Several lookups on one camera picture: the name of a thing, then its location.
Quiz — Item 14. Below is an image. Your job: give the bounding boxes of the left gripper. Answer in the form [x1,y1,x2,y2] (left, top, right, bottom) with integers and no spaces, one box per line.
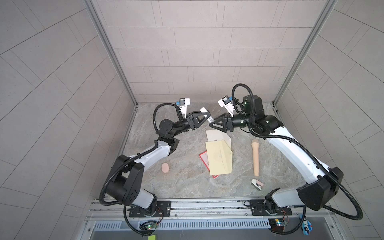
[168,114,206,140]

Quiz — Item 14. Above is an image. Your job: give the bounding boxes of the yellow envelope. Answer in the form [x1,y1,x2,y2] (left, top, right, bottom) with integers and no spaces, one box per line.
[206,140,233,176]

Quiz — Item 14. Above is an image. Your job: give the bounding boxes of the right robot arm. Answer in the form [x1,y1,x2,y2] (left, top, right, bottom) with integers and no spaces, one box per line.
[210,84,364,221]

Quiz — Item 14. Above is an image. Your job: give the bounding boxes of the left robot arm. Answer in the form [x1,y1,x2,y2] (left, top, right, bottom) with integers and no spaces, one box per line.
[99,103,212,215]

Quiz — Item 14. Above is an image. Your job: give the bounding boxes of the cream white envelope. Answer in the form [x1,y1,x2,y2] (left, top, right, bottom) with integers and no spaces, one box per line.
[206,130,232,149]

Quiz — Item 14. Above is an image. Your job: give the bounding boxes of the red bordered card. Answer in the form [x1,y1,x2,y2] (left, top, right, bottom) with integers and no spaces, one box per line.
[199,151,210,172]

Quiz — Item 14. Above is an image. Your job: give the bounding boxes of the beige toy microphone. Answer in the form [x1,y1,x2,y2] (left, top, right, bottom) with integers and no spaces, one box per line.
[251,139,260,176]

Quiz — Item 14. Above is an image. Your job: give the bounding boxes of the pink oval eraser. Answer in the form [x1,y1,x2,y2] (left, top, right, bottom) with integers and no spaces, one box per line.
[161,163,170,174]

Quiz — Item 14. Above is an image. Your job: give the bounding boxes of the pink white tape dispenser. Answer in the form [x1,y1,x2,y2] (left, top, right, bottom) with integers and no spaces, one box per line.
[251,179,264,191]

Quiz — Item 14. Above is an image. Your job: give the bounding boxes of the left circuit board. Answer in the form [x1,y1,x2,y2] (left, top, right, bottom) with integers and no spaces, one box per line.
[140,221,159,231]

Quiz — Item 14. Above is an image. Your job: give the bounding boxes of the circuit board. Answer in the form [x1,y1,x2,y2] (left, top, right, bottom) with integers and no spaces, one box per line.
[140,221,159,231]
[269,218,289,233]

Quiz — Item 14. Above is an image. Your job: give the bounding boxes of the right circuit board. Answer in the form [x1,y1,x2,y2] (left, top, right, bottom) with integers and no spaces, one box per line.
[269,218,289,233]

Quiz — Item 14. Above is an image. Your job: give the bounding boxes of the blue toy car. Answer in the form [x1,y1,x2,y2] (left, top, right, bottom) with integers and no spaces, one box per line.
[302,218,313,236]

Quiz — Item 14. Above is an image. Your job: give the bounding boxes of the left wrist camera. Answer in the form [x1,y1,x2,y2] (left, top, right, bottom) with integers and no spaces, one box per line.
[176,98,191,118]

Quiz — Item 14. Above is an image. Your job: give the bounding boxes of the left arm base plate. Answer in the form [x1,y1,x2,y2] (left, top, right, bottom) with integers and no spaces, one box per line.
[129,201,172,218]

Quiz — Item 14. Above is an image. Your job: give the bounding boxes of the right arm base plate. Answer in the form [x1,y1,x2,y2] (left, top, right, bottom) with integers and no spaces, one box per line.
[244,200,292,216]

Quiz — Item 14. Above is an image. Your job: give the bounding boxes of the aluminium rail frame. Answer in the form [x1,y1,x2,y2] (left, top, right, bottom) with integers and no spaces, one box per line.
[73,198,348,240]

